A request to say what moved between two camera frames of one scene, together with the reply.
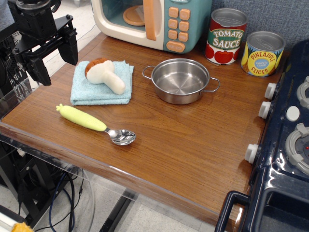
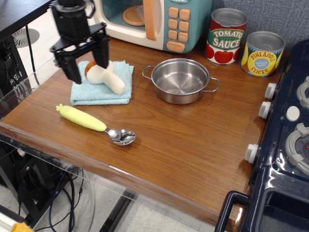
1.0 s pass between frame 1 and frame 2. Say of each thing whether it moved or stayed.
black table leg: stayed
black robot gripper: moved
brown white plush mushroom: stayed
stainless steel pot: stayed
